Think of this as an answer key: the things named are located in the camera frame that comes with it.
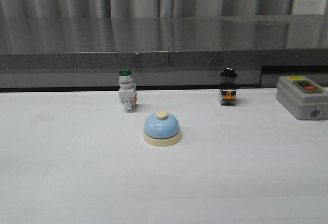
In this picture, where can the black rotary selector switch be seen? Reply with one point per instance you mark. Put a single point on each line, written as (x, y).
(227, 94)

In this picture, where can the grey stone counter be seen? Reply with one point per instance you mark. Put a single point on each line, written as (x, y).
(87, 53)

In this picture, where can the light blue desk bell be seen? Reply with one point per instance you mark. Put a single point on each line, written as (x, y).
(161, 129)

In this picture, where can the green pushbutton switch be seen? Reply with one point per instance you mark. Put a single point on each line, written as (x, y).
(127, 91)

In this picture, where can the grey push button box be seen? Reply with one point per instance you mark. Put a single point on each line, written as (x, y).
(302, 97)

